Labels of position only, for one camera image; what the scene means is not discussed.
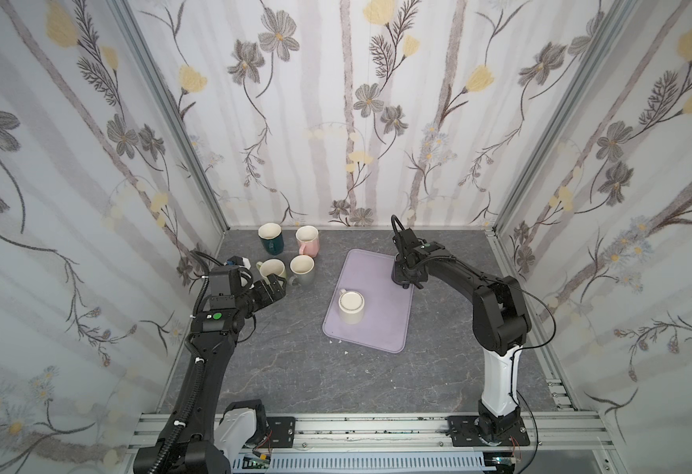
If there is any light green mug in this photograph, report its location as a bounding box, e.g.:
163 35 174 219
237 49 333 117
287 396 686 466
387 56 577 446
256 259 288 282

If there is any grey mug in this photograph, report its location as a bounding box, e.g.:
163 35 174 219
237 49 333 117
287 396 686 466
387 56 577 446
289 255 315 286

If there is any dark teal mug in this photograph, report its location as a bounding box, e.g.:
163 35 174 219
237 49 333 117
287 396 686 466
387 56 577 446
258 222 285 256

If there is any pink mug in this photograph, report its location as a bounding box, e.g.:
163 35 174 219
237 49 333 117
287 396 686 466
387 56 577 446
296 225 320 258

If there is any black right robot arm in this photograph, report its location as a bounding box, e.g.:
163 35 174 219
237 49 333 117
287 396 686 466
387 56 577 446
391 216 533 446

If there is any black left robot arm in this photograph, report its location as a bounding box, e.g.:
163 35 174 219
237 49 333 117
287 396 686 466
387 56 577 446
133 265 288 473

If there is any cream white mug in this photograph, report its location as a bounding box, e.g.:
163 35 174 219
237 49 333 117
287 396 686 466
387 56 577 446
338 288 366 325

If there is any lavender plastic tray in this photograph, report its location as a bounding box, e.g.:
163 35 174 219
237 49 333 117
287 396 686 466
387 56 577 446
322 249 413 354

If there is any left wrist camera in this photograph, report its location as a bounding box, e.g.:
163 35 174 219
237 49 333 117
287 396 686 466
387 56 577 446
225 256 251 270

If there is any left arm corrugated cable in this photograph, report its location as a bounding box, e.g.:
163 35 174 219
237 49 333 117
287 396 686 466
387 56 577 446
143 354 208 474

